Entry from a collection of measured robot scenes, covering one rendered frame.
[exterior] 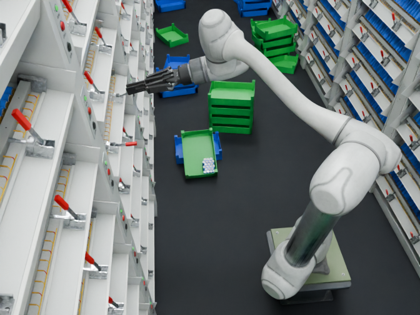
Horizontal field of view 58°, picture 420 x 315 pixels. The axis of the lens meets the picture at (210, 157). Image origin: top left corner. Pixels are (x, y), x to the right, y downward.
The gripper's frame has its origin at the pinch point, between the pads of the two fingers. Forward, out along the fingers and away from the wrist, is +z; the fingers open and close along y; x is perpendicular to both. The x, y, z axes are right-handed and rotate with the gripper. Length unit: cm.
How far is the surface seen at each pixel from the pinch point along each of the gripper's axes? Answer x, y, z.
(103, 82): 15.6, -18.3, 3.9
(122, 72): -2.7, 17.7, 7.2
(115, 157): -4.1, -29.7, 7.4
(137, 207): -42.9, -18.2, 15.3
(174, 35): -100, 238, 6
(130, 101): -16.9, 18.0, 9.6
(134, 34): -20, 88, 11
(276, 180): -111, 36, -48
